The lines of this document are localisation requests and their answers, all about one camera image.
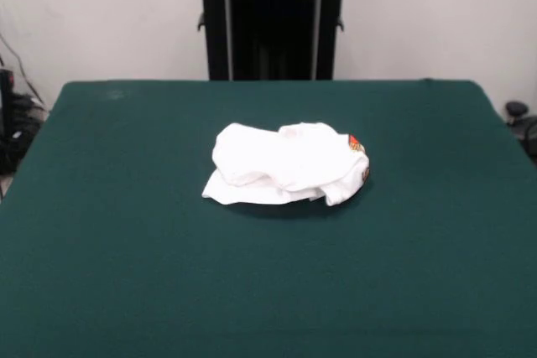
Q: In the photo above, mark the white printed t-shirt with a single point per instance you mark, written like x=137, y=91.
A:
x=272, y=161

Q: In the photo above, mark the black office chair base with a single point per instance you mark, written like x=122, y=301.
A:
x=518, y=110

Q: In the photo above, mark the dark green tablecloth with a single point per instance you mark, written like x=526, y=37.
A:
x=126, y=270

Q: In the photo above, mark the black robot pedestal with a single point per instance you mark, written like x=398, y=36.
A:
x=272, y=31

